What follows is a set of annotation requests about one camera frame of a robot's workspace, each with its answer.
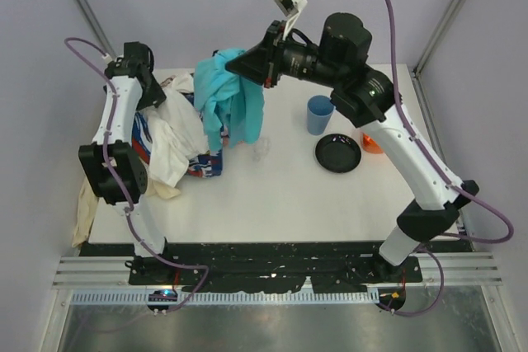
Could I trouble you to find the orange plastic bowl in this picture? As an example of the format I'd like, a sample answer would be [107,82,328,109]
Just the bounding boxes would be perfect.
[361,133,384,154]

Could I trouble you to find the teal cloth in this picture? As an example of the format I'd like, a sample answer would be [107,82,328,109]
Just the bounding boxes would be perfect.
[194,48,265,151]

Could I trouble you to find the aluminium corner post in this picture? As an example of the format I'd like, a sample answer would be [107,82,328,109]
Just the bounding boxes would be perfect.
[73,0,116,56]
[412,0,466,79]

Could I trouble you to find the aluminium frame rail front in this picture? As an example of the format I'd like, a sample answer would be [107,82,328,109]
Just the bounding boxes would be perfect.
[53,252,503,289]

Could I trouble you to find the blue plastic cup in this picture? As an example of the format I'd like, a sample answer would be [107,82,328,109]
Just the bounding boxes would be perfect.
[306,95,335,136]

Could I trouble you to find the red white blue patterned cloth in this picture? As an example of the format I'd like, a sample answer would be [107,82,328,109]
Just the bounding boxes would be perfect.
[132,94,223,178]

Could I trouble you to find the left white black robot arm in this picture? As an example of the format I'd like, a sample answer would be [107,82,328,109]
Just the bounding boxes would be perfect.
[78,42,167,257]

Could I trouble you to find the white slotted cable duct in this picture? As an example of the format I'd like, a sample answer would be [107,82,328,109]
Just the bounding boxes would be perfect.
[71,288,380,306]

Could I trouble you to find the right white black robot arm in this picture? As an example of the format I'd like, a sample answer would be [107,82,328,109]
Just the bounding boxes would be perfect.
[226,12,479,266]

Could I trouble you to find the left aluminium corner post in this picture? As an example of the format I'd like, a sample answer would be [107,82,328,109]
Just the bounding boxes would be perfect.
[73,0,116,56]

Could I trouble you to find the cream yellow cloth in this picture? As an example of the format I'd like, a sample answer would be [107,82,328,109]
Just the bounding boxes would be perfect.
[72,178,181,248]

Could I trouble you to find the black round plate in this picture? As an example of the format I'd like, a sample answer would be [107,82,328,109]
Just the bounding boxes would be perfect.
[314,134,362,174]

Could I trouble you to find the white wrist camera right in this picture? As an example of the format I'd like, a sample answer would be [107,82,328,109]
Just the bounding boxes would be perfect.
[273,0,308,40]

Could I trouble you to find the right aluminium corner post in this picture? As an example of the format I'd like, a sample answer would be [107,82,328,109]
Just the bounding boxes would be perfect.
[412,0,466,79]

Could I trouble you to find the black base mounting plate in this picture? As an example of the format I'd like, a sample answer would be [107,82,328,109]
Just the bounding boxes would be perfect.
[125,242,422,293]

